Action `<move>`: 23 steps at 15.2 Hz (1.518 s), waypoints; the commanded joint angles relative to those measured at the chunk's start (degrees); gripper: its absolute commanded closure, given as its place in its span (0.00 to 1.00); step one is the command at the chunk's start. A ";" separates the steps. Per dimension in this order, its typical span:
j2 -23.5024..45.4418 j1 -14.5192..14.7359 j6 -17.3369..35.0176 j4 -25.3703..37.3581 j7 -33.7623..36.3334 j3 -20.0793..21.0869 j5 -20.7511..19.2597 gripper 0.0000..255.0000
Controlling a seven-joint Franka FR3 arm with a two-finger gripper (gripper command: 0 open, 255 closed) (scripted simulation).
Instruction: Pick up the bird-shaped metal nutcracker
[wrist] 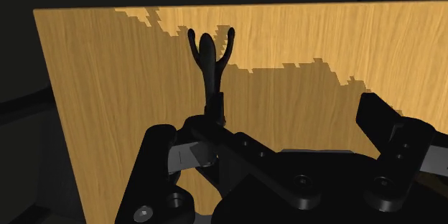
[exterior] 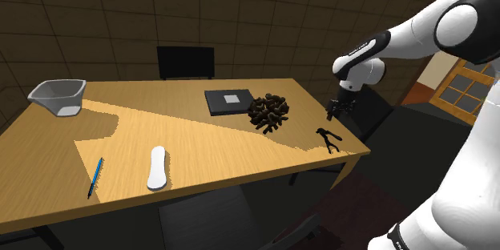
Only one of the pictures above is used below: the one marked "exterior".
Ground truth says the black hinged hand tool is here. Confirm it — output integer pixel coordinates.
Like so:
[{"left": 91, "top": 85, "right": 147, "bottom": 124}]
[{"left": 315, "top": 127, "right": 344, "bottom": 155}]

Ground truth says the grey angular bowl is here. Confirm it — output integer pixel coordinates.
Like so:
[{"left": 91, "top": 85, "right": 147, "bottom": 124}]
[{"left": 26, "top": 79, "right": 87, "bottom": 118}]

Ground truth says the dark book with pale label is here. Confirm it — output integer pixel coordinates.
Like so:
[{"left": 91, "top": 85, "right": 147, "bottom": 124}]
[{"left": 204, "top": 88, "right": 257, "bottom": 117}]

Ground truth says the black chair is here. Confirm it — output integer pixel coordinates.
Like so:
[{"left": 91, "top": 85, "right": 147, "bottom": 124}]
[{"left": 156, "top": 45, "right": 216, "bottom": 82}]

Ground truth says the blue pen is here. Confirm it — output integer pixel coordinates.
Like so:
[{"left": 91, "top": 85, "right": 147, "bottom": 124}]
[{"left": 87, "top": 156, "right": 104, "bottom": 200}]

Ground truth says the dark grey office chair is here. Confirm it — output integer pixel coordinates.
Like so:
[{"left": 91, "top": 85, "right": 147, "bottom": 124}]
[{"left": 157, "top": 184, "right": 324, "bottom": 250}]

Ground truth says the wooden glazed door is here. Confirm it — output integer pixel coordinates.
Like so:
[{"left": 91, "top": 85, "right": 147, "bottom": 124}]
[{"left": 428, "top": 57, "right": 498, "bottom": 127}]

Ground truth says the wooden table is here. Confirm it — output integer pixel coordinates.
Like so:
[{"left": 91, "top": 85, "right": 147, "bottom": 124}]
[{"left": 0, "top": 78, "right": 372, "bottom": 250}]

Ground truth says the dark brown pine cone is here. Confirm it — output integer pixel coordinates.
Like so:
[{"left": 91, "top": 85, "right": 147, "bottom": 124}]
[{"left": 246, "top": 92, "right": 291, "bottom": 135}]

